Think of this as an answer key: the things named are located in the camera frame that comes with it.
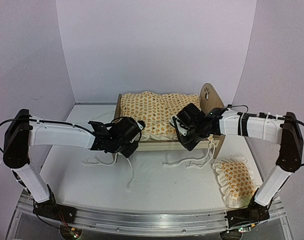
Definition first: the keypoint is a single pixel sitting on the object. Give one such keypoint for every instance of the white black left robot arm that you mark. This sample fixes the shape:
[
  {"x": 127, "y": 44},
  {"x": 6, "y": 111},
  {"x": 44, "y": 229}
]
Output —
[{"x": 23, "y": 135}]

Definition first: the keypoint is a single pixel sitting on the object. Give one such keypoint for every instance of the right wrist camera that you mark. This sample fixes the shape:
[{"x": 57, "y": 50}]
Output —
[{"x": 178, "y": 124}]

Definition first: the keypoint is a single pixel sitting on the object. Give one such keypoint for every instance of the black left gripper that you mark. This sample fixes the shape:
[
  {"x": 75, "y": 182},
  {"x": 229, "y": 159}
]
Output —
[{"x": 128, "y": 153}]

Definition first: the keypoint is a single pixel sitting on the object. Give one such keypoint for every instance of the duck print ruffled cushion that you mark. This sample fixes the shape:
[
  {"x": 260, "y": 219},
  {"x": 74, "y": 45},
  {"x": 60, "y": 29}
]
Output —
[{"x": 156, "y": 110}]

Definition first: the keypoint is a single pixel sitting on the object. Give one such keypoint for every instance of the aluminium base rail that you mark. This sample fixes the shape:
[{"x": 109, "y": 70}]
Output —
[{"x": 176, "y": 224}]

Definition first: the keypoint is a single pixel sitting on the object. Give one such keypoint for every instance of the wooden pet bed frame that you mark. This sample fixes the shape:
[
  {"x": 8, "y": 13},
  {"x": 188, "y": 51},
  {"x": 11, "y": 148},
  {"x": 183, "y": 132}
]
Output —
[{"x": 209, "y": 99}]

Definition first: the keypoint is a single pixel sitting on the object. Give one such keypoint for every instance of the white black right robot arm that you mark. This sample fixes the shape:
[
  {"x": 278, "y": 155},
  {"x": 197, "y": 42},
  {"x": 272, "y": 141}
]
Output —
[{"x": 282, "y": 131}]

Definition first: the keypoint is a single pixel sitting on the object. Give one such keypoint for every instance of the small duck print pillow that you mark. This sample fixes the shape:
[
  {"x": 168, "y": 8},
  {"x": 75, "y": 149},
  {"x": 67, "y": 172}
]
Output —
[{"x": 236, "y": 180}]

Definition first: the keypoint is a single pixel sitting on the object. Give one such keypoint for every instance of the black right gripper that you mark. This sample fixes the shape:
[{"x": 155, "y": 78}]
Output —
[{"x": 189, "y": 146}]

